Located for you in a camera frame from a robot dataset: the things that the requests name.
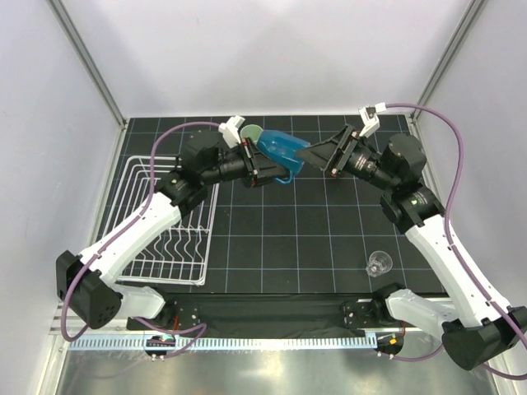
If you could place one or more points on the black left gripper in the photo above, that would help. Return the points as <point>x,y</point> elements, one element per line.
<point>261,169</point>

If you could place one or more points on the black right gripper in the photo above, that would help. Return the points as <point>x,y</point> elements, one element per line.
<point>322,152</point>

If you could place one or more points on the faceted blue mug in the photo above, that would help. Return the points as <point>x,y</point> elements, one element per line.
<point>282,147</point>

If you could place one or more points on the clear drinking glass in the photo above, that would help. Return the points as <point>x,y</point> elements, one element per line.
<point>379,263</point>

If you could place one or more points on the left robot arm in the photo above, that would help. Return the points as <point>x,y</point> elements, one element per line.
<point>87,281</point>

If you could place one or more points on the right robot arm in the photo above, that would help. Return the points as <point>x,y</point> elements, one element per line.
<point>481,323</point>

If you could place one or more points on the light green cup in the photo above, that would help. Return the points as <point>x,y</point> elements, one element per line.
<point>251,132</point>

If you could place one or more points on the black grid mat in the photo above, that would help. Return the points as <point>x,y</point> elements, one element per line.
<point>314,235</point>

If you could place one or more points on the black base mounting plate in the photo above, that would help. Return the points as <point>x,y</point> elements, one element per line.
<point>274,316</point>

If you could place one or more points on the white wire dish rack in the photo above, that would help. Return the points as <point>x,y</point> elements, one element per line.
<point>179,255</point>

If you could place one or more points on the white slotted cable duct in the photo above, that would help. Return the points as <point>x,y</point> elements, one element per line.
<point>153,342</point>

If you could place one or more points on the right aluminium frame post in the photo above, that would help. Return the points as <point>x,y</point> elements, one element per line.
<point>452,49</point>

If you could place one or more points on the aluminium frame post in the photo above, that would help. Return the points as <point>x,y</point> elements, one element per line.
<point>74,37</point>
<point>452,49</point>

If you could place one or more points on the left aluminium frame post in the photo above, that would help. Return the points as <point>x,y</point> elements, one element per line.
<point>74,37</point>

